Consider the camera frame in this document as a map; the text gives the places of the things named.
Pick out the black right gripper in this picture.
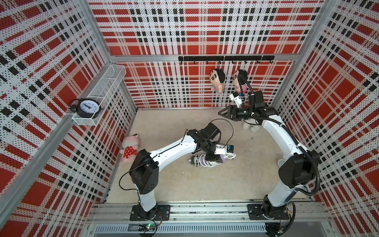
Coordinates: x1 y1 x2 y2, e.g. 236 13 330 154
219 105 255 122

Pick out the purple power strip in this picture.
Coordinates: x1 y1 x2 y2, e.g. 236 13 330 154
199 154 227 167

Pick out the white power strip cord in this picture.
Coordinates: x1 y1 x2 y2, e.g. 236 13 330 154
196 152 237 168

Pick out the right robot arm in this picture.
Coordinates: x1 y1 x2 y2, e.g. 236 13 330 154
218 91 321 220

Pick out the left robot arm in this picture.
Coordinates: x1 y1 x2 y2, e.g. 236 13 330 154
128 122 221 220

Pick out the grey white husky plush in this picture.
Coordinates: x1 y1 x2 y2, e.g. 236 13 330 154
242 121 261 133

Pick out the pink skirt hanging doll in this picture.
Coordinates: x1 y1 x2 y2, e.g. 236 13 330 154
233 69 248 96

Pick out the blue shorts hanging doll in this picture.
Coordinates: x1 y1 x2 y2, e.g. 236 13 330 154
209 69 226 93

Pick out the white alarm clock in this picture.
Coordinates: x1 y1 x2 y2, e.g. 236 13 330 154
277 159 286 167

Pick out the pink plush red dress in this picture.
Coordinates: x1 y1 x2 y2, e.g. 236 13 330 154
119 134 139 163

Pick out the green circuit board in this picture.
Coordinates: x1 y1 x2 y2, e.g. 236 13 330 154
127 223 157 233

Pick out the black alarm clock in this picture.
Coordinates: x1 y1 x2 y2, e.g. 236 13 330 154
69 98 102 119

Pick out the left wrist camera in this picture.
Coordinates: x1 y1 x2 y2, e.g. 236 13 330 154
214 144 236 159

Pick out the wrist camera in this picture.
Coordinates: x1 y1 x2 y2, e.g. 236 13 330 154
214 144 236 159
230 91 244 108

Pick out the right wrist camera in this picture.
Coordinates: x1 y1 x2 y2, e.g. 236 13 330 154
230 91 244 108

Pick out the black power strip with cord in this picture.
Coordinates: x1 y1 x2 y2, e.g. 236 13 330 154
189 154 206 167

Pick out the black hook rail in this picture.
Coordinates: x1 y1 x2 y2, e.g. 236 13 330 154
178 55 275 62

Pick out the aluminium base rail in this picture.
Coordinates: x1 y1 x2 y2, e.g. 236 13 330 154
84 200 336 237

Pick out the white wire shelf basket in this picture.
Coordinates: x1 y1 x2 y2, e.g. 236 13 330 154
72 65 126 126

